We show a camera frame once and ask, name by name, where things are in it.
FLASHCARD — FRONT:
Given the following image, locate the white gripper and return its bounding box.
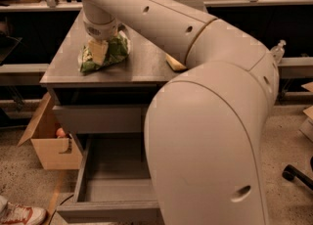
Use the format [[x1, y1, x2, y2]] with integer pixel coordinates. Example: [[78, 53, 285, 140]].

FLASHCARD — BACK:
[[84, 20, 117, 66]]

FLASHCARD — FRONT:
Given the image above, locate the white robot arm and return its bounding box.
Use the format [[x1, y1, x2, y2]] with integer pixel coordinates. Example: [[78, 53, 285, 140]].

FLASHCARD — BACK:
[[82, 0, 279, 225]]

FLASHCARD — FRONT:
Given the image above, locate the grey upper drawer front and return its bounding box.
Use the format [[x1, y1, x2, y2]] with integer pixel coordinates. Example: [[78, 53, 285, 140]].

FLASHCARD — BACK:
[[53, 105, 148, 134]]

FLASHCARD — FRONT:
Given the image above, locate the white red sneaker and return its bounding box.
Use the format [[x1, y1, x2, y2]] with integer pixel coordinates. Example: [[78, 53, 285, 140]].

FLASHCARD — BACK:
[[0, 196, 47, 225]]

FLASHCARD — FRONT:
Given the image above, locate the yellow sponge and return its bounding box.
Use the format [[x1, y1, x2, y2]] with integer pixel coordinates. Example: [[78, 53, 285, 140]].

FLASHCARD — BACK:
[[165, 55, 187, 71]]

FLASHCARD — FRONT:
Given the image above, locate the cardboard box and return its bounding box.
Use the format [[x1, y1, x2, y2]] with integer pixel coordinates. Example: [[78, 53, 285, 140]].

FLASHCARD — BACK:
[[18, 93, 82, 170]]

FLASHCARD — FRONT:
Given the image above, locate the grey drawer cabinet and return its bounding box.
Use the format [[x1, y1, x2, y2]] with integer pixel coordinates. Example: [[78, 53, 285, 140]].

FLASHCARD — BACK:
[[39, 7, 184, 139]]

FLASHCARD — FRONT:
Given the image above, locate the clear sanitizer pump bottle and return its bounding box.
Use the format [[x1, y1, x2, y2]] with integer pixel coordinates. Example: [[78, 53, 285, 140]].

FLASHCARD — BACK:
[[271, 40, 286, 64]]

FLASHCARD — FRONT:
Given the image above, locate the open grey lower drawer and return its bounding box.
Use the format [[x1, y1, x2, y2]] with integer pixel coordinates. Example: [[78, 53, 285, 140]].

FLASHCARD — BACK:
[[57, 133, 162, 223]]

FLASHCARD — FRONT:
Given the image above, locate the black office chair base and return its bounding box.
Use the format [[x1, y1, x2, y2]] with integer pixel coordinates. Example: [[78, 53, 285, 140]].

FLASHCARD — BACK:
[[282, 164, 313, 190]]

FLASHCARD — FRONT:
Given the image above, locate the green jalapeno chip bag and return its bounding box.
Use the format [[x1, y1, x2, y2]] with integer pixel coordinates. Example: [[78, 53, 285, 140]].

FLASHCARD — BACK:
[[77, 31, 130, 73]]

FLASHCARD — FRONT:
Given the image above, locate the orange ball in box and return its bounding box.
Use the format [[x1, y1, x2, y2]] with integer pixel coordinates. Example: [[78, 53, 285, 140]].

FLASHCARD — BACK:
[[56, 128, 67, 138]]

